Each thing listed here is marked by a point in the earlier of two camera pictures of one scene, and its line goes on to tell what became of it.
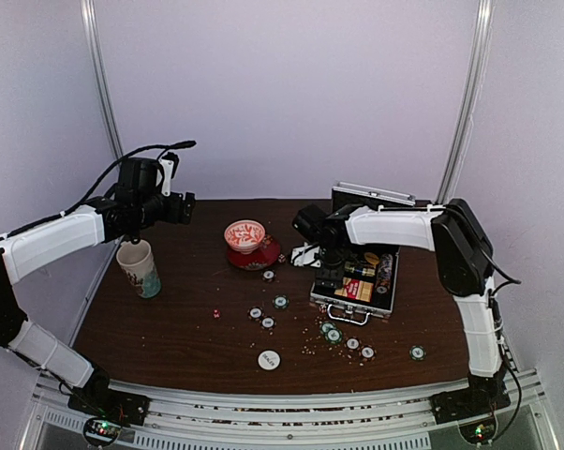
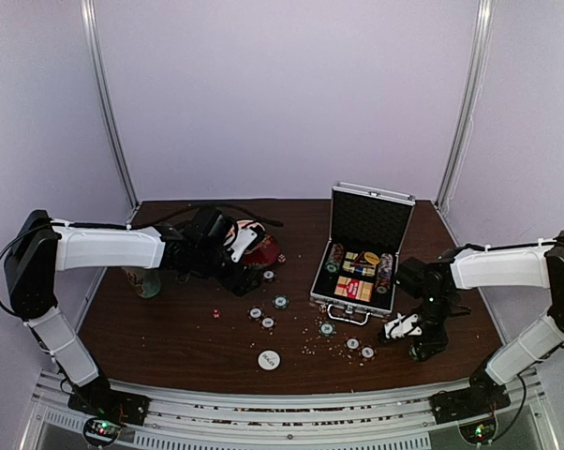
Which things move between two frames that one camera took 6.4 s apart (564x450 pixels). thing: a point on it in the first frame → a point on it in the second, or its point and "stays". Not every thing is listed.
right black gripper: (330, 278) → (433, 344)
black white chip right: (268, 322) stays
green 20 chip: (280, 301) stays
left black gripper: (173, 216) → (239, 281)
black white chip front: (352, 343) stays
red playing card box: (356, 289) stays
